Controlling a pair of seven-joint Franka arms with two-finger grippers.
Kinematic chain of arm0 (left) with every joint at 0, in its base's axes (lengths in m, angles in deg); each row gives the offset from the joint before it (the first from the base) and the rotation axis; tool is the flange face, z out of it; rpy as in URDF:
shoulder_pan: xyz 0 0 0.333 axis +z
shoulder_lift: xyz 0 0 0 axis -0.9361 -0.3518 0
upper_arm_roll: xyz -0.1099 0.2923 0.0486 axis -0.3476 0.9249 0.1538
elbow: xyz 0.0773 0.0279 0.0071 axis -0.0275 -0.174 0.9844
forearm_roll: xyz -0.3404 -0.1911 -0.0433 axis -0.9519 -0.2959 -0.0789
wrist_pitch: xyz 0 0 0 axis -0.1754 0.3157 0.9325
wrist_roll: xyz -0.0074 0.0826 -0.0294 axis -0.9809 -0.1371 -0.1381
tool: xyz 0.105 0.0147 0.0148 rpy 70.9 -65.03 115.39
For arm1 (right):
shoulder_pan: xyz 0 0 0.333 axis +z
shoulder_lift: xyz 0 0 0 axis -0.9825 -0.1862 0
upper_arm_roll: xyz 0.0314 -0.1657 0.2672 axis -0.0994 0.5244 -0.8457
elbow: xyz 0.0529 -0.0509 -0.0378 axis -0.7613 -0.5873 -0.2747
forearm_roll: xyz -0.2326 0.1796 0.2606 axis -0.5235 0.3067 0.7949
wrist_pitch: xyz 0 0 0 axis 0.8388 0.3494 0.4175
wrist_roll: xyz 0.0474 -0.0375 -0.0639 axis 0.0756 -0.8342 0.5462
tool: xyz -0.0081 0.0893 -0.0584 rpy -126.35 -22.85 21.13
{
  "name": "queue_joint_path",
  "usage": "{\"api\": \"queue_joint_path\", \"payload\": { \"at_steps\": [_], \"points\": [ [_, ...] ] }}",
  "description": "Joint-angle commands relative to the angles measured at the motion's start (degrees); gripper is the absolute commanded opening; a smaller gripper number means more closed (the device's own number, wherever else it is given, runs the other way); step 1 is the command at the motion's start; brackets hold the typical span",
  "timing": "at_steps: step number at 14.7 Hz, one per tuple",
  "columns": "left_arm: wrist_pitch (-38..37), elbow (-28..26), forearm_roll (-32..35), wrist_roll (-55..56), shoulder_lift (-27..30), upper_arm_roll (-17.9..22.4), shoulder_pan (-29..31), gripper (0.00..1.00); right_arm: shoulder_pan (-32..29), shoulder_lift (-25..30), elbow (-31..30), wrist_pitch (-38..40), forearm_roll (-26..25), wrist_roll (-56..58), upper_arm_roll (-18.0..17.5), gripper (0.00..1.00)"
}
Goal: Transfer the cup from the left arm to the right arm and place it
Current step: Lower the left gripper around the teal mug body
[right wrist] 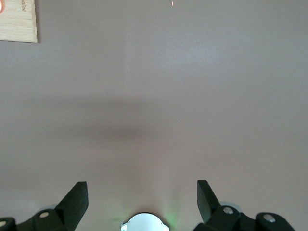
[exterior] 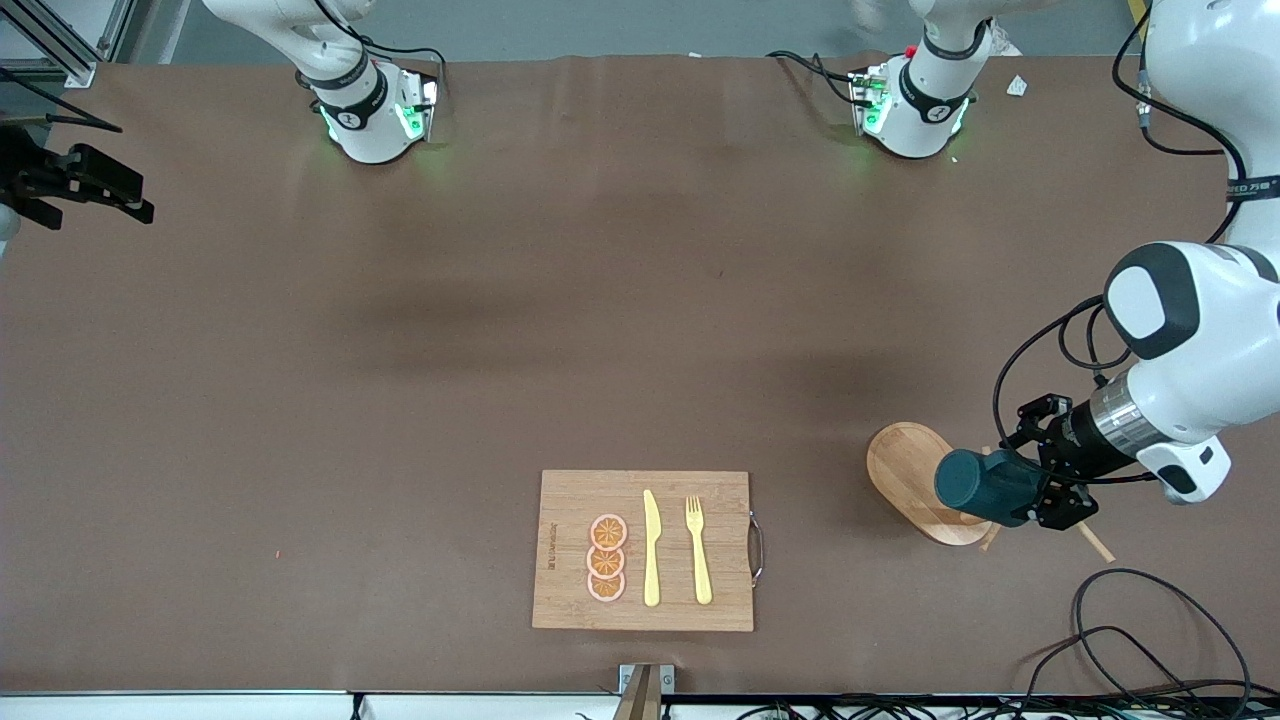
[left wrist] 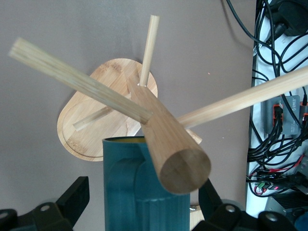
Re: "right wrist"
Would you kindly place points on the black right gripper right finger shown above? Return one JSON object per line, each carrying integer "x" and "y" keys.
{"x": 207, "y": 199}

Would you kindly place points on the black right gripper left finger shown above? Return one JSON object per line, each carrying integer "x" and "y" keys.
{"x": 72, "y": 204}

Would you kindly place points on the wooden cutting board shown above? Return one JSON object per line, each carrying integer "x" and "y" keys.
{"x": 19, "y": 24}

